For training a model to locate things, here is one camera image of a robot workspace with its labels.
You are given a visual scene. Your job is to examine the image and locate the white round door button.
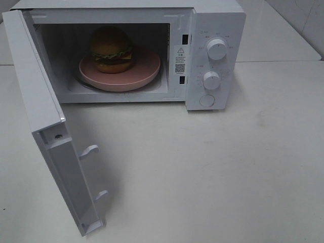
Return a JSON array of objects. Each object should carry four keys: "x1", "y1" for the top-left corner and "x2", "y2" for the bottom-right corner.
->
[{"x1": 199, "y1": 95, "x2": 215, "y2": 107}]

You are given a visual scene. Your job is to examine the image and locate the pink round plate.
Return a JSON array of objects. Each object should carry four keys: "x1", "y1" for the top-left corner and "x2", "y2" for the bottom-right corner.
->
[{"x1": 78, "y1": 47, "x2": 161, "y2": 92}]

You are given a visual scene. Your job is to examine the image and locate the toy burger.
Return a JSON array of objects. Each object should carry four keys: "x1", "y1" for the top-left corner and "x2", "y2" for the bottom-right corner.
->
[{"x1": 90, "y1": 26, "x2": 133, "y2": 74}]

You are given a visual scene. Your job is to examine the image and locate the white microwave door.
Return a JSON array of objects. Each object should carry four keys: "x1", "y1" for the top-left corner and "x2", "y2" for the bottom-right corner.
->
[{"x1": 3, "y1": 10, "x2": 107, "y2": 236}]

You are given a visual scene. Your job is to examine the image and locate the lower white round knob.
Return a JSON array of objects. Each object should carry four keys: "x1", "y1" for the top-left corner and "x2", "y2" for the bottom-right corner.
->
[{"x1": 202, "y1": 71, "x2": 221, "y2": 90}]

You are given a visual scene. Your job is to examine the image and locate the white round knob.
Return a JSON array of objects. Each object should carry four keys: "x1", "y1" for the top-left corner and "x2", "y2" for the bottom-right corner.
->
[
  {"x1": 206, "y1": 37, "x2": 228, "y2": 60},
  {"x1": 202, "y1": 71, "x2": 221, "y2": 90}
]

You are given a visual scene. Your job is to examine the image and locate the white warning sticker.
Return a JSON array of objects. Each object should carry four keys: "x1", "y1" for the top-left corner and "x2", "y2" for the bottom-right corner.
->
[{"x1": 173, "y1": 45, "x2": 189, "y2": 75}]

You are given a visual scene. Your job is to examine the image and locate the glass microwave turntable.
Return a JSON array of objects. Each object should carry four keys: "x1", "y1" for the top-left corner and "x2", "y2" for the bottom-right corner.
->
[{"x1": 75, "y1": 77, "x2": 106, "y2": 92}]

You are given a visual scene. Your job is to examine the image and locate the white microwave oven body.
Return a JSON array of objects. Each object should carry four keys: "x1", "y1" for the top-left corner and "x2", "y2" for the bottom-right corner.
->
[{"x1": 8, "y1": 1, "x2": 246, "y2": 110}]

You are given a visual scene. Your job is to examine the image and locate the upper white round knob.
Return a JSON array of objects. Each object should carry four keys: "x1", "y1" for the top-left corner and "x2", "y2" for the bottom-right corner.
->
[{"x1": 206, "y1": 37, "x2": 228, "y2": 60}]

